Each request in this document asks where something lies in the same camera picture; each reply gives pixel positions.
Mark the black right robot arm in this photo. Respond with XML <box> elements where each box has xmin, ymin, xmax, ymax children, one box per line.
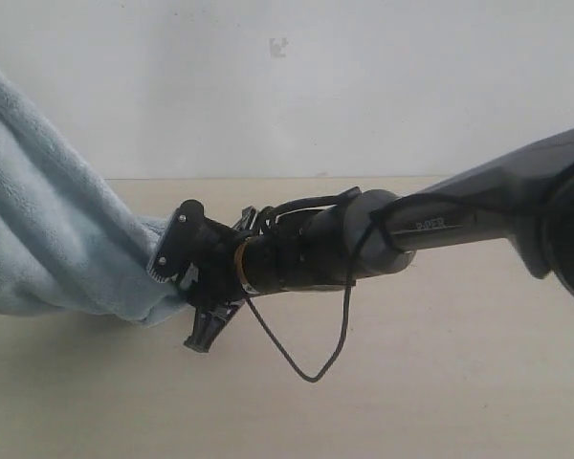
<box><xmin>147</xmin><ymin>128</ymin><xmax>574</xmax><ymax>353</ymax></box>

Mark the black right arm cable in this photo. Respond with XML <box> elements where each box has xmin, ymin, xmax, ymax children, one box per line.
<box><xmin>241</xmin><ymin>188</ymin><xmax>574</xmax><ymax>383</ymax></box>

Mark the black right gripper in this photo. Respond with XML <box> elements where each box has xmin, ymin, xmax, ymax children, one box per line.
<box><xmin>147</xmin><ymin>199</ymin><xmax>316</xmax><ymax>354</ymax></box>

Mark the light blue terry towel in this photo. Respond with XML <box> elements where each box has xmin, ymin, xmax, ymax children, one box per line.
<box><xmin>0</xmin><ymin>69</ymin><xmax>186</xmax><ymax>326</ymax></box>

